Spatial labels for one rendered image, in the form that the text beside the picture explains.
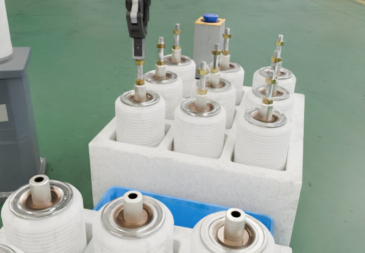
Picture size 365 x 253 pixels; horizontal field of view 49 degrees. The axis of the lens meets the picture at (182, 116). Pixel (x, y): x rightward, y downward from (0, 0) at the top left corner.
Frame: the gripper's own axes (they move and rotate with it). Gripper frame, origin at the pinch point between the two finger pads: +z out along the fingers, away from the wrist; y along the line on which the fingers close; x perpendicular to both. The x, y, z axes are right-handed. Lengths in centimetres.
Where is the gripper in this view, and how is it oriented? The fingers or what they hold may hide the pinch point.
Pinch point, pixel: (139, 47)
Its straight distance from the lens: 74.2
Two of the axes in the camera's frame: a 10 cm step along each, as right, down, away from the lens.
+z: -0.4, 8.9, 4.5
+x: -10.0, -0.5, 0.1
